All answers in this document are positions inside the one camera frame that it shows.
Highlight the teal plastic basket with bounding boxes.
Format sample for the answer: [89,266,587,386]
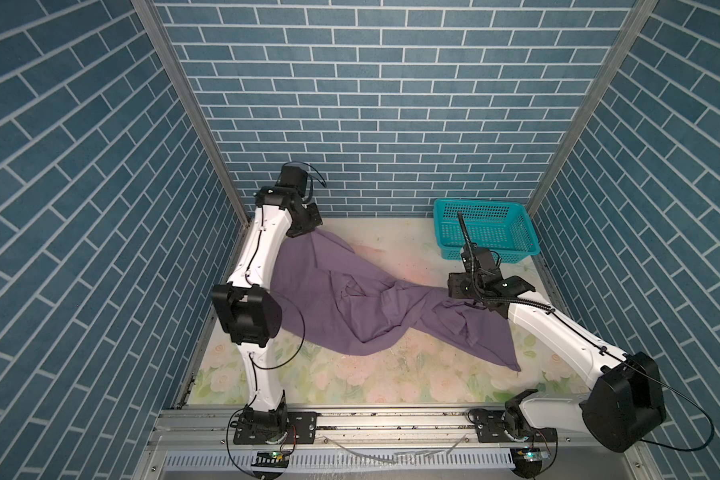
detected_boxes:
[434,199,540,264]

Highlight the purple trousers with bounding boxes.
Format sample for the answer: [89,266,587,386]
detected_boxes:
[271,230,520,371]

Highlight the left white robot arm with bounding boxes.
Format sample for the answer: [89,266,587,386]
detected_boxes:
[211,181,322,442]

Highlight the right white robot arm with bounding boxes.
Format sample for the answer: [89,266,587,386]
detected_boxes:
[448,273,667,453]

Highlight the right green circuit board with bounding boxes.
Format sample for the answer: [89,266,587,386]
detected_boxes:
[511,448,549,477]

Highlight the green circuit board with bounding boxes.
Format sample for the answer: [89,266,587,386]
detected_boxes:
[251,451,291,470]
[511,448,549,477]

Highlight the left green circuit board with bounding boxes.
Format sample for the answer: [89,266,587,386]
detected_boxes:
[251,451,291,470]

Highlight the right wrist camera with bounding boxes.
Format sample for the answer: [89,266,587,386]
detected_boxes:
[461,244,499,275]

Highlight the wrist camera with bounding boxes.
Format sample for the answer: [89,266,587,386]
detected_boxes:
[461,244,499,275]
[275,163,310,199]

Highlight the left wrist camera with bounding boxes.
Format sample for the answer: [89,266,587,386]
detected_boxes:
[275,163,310,199]

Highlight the left corner metal post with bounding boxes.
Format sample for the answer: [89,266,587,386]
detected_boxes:
[132,0,249,227]

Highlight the corner metal post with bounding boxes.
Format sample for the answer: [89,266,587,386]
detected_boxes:
[525,0,658,228]
[132,0,249,227]

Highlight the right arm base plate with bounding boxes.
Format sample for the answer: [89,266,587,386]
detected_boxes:
[466,408,558,446]

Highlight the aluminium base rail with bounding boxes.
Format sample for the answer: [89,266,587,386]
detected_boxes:
[134,405,661,479]

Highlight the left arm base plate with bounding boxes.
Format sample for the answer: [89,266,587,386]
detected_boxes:
[232,408,318,445]

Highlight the white slotted cable duct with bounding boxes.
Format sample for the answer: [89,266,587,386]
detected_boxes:
[164,448,514,474]

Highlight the right corner metal post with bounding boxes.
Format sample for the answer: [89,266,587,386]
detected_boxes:
[525,0,658,228]

